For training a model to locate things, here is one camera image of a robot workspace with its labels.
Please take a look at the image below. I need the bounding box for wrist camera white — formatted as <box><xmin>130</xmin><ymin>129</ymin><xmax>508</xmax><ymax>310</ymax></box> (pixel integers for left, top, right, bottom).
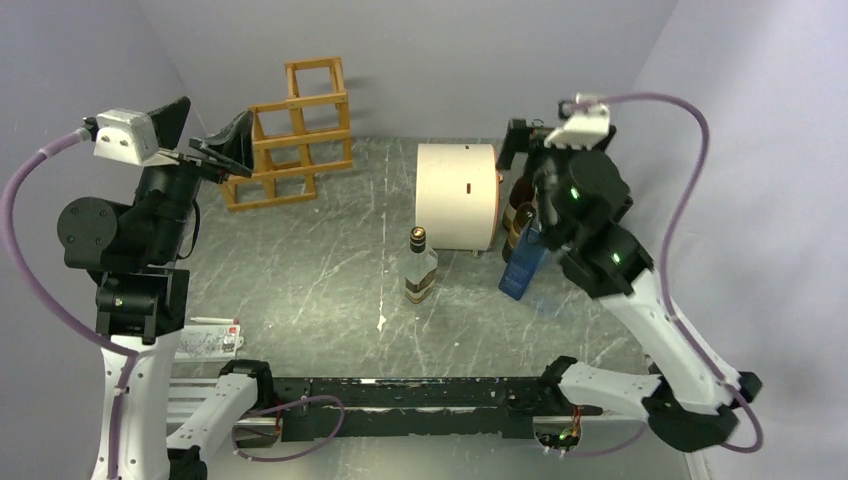
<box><xmin>543</xmin><ymin>93</ymin><xmax>612</xmax><ymax>150</ymax></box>
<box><xmin>86</xmin><ymin>108</ymin><xmax>164</xmax><ymax>167</ymax></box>

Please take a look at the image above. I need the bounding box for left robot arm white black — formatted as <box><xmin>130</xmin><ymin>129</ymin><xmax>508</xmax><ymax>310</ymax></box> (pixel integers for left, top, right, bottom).
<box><xmin>57</xmin><ymin>97</ymin><xmax>277</xmax><ymax>479</ymax></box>

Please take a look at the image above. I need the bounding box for cream cylindrical drum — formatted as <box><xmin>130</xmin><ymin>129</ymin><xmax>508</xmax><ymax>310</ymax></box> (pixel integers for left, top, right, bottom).
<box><xmin>415</xmin><ymin>143</ymin><xmax>500</xmax><ymax>251</ymax></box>

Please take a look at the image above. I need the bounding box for wooden hexagonal wine rack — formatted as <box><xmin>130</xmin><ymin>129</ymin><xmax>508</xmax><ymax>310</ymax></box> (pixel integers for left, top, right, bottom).
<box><xmin>220</xmin><ymin>56</ymin><xmax>354</xmax><ymax>212</ymax></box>

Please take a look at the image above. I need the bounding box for white marker pen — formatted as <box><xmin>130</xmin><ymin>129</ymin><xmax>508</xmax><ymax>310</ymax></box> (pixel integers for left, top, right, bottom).
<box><xmin>190</xmin><ymin>317</ymin><xmax>240</xmax><ymax>326</ymax></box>

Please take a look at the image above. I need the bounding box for white paper card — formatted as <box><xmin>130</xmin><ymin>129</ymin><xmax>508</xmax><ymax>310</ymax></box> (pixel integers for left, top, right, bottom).
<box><xmin>175</xmin><ymin>321</ymin><xmax>244</xmax><ymax>363</ymax></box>

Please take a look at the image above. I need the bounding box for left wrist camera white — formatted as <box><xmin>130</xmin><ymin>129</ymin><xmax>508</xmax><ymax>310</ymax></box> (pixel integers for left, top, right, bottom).
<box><xmin>86</xmin><ymin>108</ymin><xmax>164</xmax><ymax>167</ymax></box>

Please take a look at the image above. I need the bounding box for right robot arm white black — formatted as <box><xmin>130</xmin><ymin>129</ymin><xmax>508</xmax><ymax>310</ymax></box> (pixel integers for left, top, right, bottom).
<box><xmin>496</xmin><ymin>119</ymin><xmax>762</xmax><ymax>452</ymax></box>

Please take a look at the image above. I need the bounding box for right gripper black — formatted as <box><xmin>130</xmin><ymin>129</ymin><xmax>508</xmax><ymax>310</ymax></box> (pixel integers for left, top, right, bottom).
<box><xmin>497</xmin><ymin>117</ymin><xmax>607</xmax><ymax>242</ymax></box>

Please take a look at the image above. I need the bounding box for purple cable base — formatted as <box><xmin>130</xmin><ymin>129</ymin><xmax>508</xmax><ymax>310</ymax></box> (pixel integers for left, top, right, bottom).
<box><xmin>231</xmin><ymin>395</ymin><xmax>347</xmax><ymax>464</ymax></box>
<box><xmin>543</xmin><ymin>423</ymin><xmax>649</xmax><ymax>460</ymax></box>

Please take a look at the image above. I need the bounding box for clear square whisky bottle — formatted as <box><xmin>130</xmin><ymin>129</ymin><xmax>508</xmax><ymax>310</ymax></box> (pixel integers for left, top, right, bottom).
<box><xmin>401</xmin><ymin>226</ymin><xmax>438</xmax><ymax>304</ymax></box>

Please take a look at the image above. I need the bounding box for dark bottle gold foil neck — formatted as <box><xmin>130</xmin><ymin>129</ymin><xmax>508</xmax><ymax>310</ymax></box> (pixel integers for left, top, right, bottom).
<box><xmin>501</xmin><ymin>177</ymin><xmax>535</xmax><ymax>230</ymax></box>

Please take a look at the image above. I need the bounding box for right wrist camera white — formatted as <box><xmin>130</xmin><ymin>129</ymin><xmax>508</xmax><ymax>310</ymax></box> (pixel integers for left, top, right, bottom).
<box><xmin>543</xmin><ymin>93</ymin><xmax>612</xmax><ymax>150</ymax></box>

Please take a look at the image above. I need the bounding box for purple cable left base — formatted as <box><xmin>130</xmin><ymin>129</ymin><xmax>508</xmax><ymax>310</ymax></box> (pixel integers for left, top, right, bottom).
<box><xmin>231</xmin><ymin>395</ymin><xmax>347</xmax><ymax>464</ymax></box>

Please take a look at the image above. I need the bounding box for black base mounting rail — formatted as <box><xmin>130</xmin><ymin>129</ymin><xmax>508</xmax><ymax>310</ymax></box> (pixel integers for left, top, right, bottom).
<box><xmin>251</xmin><ymin>376</ymin><xmax>602</xmax><ymax>442</ymax></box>

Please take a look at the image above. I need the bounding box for blue glass bottle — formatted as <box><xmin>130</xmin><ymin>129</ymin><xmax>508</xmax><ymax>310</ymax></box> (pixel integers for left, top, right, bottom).
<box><xmin>498</xmin><ymin>220</ymin><xmax>547</xmax><ymax>301</ymax></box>

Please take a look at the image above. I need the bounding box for dark green bottle silver cap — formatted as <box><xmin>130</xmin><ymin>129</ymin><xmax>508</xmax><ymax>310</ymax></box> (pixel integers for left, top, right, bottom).
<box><xmin>501</xmin><ymin>202</ymin><xmax>536</xmax><ymax>262</ymax></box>

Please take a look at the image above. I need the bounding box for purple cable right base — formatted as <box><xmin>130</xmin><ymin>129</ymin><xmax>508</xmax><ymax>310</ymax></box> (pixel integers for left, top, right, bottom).
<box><xmin>543</xmin><ymin>423</ymin><xmax>649</xmax><ymax>460</ymax></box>

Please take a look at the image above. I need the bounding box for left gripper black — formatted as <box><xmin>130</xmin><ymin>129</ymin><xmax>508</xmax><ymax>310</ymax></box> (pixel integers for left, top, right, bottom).
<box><xmin>136</xmin><ymin>95</ymin><xmax>255</xmax><ymax>259</ymax></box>

